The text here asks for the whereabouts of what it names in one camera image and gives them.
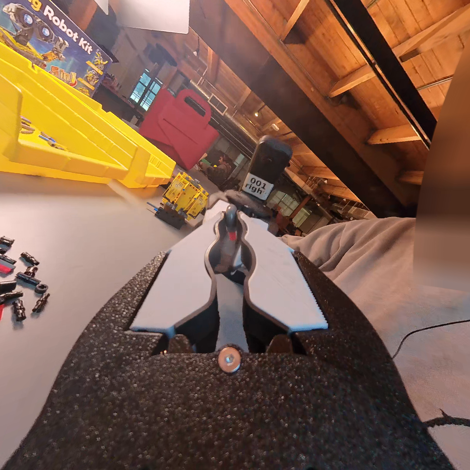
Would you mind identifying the yellow building brick model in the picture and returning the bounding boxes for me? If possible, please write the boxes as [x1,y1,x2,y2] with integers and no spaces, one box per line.
[156,172,210,230]

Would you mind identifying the pile of black red pins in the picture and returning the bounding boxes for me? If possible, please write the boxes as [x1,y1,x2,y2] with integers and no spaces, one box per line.
[0,235,51,323]

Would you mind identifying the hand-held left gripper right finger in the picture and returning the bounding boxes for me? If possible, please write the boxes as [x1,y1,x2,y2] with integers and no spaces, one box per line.
[239,213,329,354]

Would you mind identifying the scattered blue grey brick pins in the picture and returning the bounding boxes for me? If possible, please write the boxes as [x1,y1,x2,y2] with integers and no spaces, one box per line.
[20,116,68,152]

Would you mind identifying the person's right forearm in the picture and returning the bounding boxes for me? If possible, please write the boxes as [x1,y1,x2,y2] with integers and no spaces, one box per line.
[281,217,419,287]

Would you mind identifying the red bag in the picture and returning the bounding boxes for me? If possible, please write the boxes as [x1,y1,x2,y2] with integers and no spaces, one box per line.
[139,88,220,171]

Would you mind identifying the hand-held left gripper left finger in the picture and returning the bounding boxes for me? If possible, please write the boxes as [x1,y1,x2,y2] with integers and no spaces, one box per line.
[129,211,224,352]

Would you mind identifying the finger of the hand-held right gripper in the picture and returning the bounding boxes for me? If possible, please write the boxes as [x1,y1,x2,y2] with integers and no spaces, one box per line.
[240,213,277,237]
[206,199,231,224]

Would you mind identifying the grey bent rod red caps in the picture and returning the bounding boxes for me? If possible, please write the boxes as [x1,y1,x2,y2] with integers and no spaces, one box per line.
[215,204,244,274]

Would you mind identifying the printed toy packaging box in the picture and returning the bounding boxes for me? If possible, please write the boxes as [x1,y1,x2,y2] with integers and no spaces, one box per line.
[0,0,112,98]

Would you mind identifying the yellow storage bin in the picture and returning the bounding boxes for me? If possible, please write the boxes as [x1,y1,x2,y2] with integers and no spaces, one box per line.
[0,42,140,184]
[84,88,177,188]

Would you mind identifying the black earphone cord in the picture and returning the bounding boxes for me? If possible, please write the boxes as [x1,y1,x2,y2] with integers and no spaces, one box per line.
[392,319,470,360]

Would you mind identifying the grey desk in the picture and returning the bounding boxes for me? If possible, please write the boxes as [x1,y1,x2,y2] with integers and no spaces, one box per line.
[0,173,206,434]

